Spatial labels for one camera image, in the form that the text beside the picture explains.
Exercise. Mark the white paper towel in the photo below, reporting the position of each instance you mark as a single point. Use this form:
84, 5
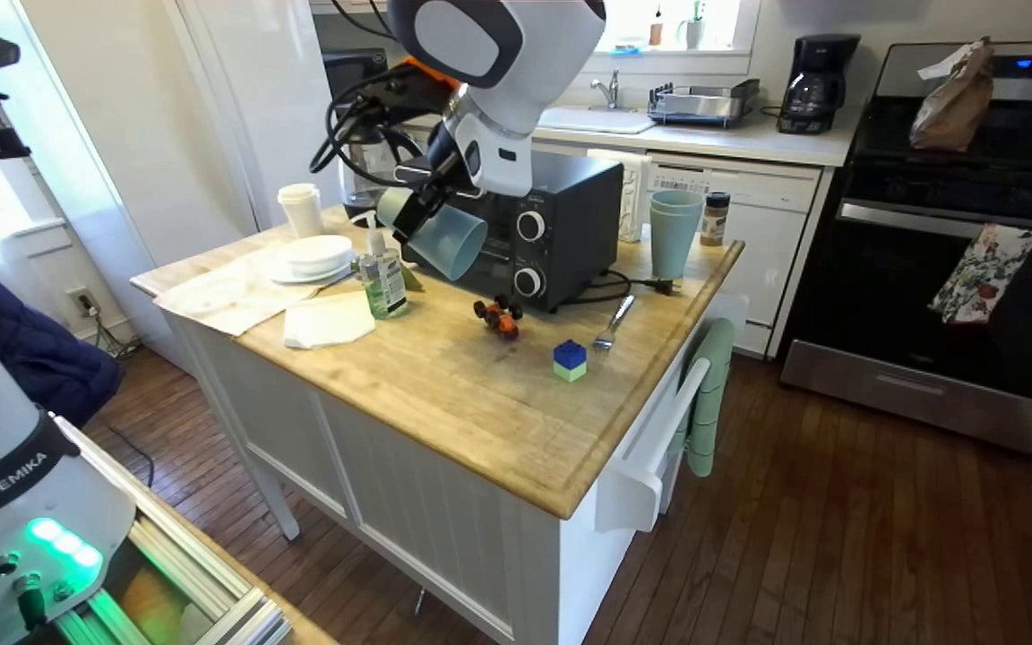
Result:
220, 291

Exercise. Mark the green hanging towel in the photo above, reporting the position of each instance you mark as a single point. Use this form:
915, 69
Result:
709, 403

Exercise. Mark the dish rack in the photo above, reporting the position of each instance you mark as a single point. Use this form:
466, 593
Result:
702, 103

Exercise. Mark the white dishwasher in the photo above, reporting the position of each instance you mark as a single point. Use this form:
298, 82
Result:
767, 233

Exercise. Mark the white plate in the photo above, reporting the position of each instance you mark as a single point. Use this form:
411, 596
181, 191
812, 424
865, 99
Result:
288, 273

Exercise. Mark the blue plastic cup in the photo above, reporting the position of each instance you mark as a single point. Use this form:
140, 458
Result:
446, 242

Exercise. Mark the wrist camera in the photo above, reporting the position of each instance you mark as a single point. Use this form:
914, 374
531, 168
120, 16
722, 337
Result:
395, 97

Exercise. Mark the orange toy car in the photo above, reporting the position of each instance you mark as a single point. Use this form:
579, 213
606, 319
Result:
500, 316

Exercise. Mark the small brown bottle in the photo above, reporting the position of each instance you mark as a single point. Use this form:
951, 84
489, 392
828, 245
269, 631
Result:
656, 31

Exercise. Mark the white vase with plant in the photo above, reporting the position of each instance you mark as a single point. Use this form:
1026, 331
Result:
693, 34

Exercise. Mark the floral kitchen towel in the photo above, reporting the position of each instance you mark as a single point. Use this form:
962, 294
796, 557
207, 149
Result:
982, 273

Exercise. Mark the toaster oven knob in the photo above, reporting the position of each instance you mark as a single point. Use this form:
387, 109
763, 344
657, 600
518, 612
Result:
528, 281
530, 225

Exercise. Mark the silver fork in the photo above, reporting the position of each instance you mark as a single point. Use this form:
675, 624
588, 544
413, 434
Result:
614, 321

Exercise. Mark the stack of teal cups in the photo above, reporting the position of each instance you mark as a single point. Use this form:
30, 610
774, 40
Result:
675, 237

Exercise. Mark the glass kettle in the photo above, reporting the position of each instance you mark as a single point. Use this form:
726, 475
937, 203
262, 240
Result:
364, 175

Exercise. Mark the white sink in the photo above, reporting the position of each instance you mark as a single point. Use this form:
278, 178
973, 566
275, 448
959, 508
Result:
597, 119

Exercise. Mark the spice jar with dark lid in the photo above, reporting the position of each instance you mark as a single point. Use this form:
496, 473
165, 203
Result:
715, 222

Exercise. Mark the toaster oven door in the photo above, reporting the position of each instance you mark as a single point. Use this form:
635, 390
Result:
498, 255

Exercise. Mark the blue and green toy block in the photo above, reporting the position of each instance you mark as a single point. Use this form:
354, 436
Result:
570, 361

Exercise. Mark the brown paper bag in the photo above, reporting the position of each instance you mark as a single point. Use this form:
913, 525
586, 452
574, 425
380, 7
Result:
955, 107

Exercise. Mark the white bowl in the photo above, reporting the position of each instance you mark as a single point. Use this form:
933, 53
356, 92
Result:
319, 253

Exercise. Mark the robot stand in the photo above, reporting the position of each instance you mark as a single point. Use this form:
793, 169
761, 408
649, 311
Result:
202, 573

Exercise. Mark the chrome tap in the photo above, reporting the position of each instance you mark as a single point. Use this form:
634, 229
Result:
610, 90

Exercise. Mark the white towel rail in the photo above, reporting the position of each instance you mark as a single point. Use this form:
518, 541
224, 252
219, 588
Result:
650, 439

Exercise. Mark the wall socket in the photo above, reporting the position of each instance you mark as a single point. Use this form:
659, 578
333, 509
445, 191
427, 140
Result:
81, 300

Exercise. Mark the black coffee maker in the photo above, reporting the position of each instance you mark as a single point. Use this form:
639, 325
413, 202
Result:
816, 90

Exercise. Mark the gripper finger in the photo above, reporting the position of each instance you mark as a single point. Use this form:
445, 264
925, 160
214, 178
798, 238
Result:
419, 213

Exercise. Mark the white refrigerator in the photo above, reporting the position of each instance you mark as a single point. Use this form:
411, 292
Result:
247, 107

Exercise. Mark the dark blue jacket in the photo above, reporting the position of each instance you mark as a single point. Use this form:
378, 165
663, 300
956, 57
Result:
23, 349

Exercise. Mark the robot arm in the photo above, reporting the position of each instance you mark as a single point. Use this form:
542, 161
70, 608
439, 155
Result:
516, 54

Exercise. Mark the black and steel stove range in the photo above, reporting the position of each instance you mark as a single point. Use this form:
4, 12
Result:
928, 313

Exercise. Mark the black toaster oven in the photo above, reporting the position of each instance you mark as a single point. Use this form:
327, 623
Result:
570, 215

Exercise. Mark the window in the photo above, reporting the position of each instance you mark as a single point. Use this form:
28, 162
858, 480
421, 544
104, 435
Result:
722, 22

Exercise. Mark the green hand soap bottle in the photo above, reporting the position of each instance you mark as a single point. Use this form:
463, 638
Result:
385, 282

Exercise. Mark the white patterned hanging towel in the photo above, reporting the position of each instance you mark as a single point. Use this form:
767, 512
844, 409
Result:
631, 197

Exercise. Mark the black microwave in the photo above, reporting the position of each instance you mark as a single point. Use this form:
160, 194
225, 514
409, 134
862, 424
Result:
350, 72

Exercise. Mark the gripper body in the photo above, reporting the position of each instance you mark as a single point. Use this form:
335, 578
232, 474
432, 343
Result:
455, 168

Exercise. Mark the white paper cup with lid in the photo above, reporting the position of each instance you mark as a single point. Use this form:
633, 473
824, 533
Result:
302, 213

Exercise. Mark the folded white napkin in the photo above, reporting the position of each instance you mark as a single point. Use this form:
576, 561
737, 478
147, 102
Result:
328, 322

